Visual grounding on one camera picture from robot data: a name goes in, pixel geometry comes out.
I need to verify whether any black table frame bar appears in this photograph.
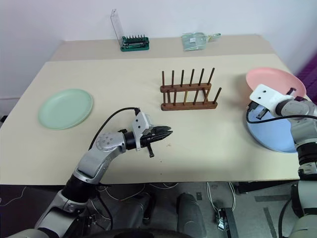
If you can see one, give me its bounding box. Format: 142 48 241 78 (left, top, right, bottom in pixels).
236 180 302 195

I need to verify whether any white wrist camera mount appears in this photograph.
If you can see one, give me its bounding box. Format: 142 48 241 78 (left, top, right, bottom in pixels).
131 112 156 152
249 84 291 118

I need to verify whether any green plate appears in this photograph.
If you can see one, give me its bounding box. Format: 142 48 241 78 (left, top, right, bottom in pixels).
37 88 95 131

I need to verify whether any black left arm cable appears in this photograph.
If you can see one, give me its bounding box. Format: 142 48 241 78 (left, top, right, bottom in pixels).
89 107 142 150

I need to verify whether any wooden dish rack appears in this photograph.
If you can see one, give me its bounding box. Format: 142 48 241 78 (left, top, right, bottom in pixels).
159 67 222 112

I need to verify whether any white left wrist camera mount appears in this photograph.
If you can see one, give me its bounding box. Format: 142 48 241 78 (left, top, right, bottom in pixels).
131 112 156 152

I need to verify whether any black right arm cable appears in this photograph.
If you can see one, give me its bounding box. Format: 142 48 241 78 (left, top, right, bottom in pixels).
245 103 298 124

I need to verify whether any metal latch clamp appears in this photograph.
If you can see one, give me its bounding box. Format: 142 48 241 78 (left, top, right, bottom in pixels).
215 207 231 232

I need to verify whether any clear bag with green item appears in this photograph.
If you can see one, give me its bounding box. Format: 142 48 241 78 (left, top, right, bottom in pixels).
181 32 222 52

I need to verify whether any green screwdriver bit case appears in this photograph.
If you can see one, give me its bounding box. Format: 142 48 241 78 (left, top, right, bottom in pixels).
109 8 150 53

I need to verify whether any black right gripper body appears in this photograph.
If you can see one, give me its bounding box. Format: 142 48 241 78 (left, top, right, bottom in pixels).
255 106 269 122

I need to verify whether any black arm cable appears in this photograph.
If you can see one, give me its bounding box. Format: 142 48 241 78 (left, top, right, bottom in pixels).
245 103 298 124
89 107 142 150

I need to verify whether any purple fabric object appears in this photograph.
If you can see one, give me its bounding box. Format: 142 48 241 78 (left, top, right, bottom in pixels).
295 57 317 101

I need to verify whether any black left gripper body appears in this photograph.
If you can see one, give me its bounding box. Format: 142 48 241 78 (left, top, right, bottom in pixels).
140 127 162 159

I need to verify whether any pink plate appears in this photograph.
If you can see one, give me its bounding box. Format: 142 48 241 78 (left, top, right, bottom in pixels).
245 66 307 100

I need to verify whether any white floor cable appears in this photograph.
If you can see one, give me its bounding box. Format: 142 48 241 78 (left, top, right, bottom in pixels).
206 181 239 225

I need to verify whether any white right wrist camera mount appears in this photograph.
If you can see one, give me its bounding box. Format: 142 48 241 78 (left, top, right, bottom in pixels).
249 84 291 118

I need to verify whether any large dark rounded shape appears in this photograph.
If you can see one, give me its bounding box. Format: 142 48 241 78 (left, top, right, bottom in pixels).
176 192 208 238

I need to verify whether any blue plate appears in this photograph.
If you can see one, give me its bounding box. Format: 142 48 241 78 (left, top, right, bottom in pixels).
245 104 298 153

